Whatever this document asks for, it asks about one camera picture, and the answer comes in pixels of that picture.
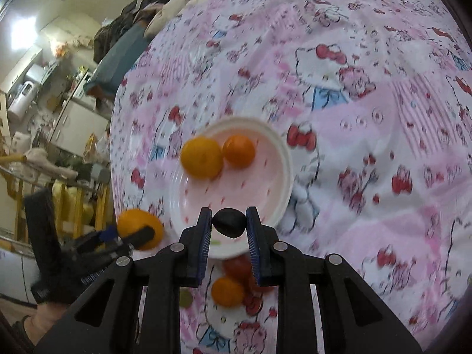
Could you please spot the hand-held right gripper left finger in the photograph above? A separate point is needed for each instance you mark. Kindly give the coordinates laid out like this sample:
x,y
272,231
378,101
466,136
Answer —
x,y
204,243

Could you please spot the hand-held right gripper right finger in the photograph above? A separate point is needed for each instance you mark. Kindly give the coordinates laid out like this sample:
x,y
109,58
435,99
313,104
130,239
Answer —
x,y
254,250

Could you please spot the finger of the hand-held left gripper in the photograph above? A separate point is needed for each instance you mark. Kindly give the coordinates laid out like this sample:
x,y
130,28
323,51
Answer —
x,y
107,236
142,236

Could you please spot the large orange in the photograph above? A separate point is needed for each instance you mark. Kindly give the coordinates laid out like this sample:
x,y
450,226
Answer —
x,y
136,221
202,158

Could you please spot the red tomato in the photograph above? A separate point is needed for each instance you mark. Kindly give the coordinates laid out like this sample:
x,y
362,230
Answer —
x,y
238,265

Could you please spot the dark purple plum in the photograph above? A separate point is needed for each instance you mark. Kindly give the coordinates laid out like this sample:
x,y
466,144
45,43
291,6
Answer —
x,y
230,223

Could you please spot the small tangerine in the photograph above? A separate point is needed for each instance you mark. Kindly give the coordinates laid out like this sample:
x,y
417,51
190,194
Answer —
x,y
227,291
239,151

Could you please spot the white plate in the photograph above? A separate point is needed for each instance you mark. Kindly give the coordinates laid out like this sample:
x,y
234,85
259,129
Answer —
x,y
250,188

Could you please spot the person's left forearm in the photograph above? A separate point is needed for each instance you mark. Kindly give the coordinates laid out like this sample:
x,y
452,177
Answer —
x,y
40,324

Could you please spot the yellow wooden chair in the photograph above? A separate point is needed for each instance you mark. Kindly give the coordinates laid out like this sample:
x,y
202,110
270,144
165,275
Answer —
x,y
73,199

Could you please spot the white cloth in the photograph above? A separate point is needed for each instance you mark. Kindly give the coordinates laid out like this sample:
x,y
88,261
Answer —
x,y
48,164

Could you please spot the white cabinet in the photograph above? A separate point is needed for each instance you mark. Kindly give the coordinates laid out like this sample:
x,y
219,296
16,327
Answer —
x,y
77,121

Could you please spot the pink cartoon printed blanket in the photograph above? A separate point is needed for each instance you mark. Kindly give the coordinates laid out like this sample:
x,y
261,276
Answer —
x,y
368,155

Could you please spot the blue-grey cushion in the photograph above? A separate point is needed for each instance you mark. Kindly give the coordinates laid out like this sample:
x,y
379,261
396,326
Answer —
x,y
118,62

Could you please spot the pile of dark clothes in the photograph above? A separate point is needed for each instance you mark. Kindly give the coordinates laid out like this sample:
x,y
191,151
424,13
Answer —
x,y
118,29

